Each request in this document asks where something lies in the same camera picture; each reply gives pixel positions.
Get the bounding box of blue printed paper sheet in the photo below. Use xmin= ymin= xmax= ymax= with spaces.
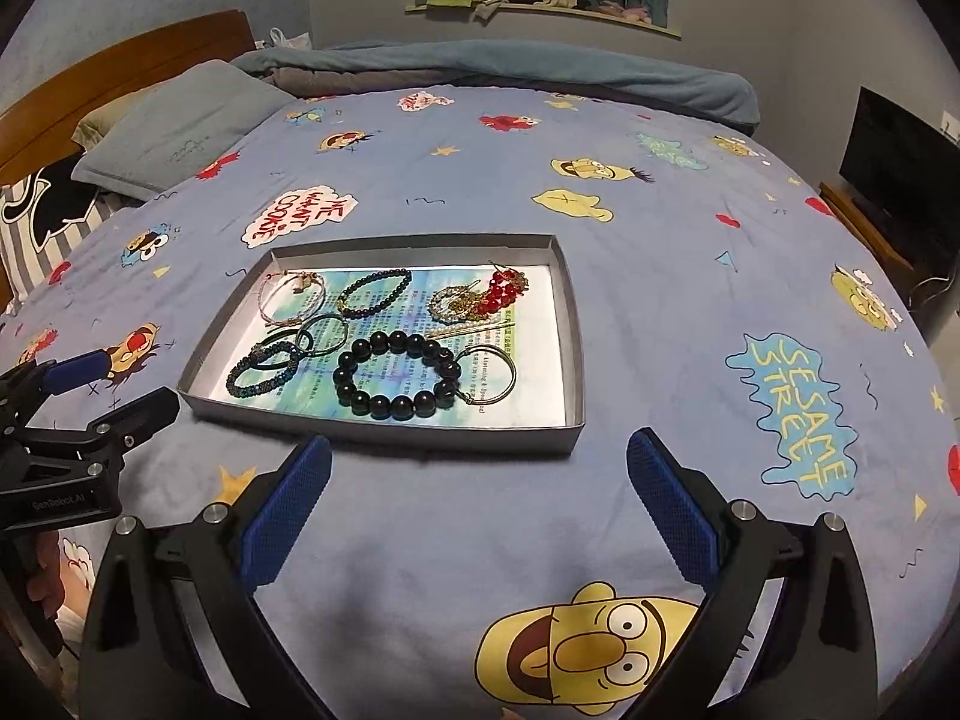
xmin=223 ymin=261 xmax=557 ymax=430

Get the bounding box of large black bead bracelet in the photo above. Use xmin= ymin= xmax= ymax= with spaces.
xmin=333 ymin=329 xmax=461 ymax=422

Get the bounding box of gold beaded hoop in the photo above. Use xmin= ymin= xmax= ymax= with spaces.
xmin=428 ymin=279 xmax=490 ymax=326

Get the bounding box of striped black print pillow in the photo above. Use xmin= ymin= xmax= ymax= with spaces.
xmin=0 ymin=156 xmax=115 ymax=310

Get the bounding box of wooden headboard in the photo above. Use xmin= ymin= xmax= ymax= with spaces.
xmin=0 ymin=10 xmax=253 ymax=188

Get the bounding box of silver hoop ring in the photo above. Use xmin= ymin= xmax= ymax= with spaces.
xmin=448 ymin=344 xmax=519 ymax=408

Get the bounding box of blue cartoon printed bedsheet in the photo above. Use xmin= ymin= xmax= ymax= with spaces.
xmin=0 ymin=82 xmax=960 ymax=720

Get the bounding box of grey-blue pillow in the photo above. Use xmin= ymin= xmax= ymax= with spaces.
xmin=72 ymin=60 xmax=290 ymax=200

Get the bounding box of person's printed clothing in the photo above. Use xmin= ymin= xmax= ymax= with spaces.
xmin=0 ymin=525 xmax=102 ymax=665

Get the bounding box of wooden monitor stand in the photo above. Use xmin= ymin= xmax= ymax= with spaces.
xmin=818 ymin=181 xmax=940 ymax=295

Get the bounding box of grey cardboard tray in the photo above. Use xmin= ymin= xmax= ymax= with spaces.
xmin=176 ymin=232 xmax=587 ymax=461

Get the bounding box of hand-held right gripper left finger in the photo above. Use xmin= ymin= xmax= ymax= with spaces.
xmin=79 ymin=433 xmax=338 ymax=720

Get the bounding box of thin gold pin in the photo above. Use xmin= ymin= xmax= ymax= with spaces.
xmin=426 ymin=320 xmax=506 ymax=341

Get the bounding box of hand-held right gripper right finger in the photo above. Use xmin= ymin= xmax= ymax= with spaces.
xmin=622 ymin=427 xmax=878 ymax=720

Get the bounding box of black flat screen monitor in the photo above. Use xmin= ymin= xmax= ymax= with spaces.
xmin=838 ymin=86 xmax=960 ymax=231

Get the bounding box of red bead bracelet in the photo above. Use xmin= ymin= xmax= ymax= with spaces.
xmin=478 ymin=267 xmax=531 ymax=314

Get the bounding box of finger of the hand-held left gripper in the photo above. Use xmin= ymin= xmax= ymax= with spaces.
xmin=21 ymin=387 xmax=182 ymax=464
xmin=0 ymin=349 xmax=110 ymax=415

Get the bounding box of grey blanket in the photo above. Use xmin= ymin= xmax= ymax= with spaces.
xmin=268 ymin=65 xmax=467 ymax=96

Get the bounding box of dark blue bead bracelet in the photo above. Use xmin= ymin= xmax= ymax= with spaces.
xmin=226 ymin=340 xmax=303 ymax=399

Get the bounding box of teal blanket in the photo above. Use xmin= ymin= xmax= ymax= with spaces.
xmin=228 ymin=39 xmax=761 ymax=138

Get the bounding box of pink cord bracelet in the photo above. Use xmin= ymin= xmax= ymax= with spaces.
xmin=259 ymin=271 xmax=328 ymax=325

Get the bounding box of dark purple bead bracelet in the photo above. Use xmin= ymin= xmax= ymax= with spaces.
xmin=335 ymin=268 xmax=415 ymax=319

